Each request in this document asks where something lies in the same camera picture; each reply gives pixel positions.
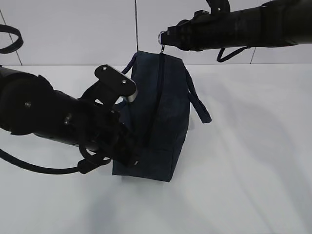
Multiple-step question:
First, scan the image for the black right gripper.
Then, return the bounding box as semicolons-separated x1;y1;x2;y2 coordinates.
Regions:
160;11;210;51

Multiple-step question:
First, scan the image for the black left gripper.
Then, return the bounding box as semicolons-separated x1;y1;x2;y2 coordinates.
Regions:
78;110;139;174

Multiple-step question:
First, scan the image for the dark navy lunch bag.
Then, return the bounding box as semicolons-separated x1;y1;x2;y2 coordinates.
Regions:
112;51;212;182

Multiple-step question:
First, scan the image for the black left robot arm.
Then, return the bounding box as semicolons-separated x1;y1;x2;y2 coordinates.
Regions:
0;65;139;175

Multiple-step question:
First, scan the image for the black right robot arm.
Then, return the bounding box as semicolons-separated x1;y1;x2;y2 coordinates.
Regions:
160;0;312;51

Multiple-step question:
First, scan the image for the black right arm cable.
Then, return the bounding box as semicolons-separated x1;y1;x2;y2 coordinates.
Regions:
216;46;252;63

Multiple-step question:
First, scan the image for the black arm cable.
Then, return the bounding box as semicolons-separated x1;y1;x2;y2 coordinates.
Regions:
0;148;86;176
216;46;252;63

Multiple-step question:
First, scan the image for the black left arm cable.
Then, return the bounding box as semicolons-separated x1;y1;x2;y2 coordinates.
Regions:
0;148;86;176

